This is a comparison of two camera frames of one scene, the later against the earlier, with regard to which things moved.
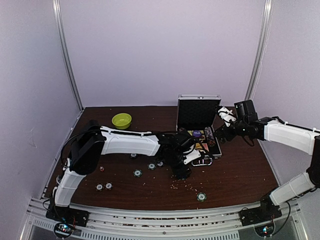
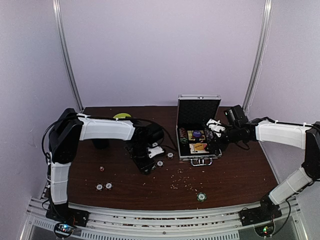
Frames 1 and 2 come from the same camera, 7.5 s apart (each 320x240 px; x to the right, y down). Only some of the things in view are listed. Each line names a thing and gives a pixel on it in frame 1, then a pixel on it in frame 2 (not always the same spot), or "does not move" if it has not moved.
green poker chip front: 201,197 does not move
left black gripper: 181,174 to 144,166
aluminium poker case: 196,114 does not move
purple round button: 197,133 does not move
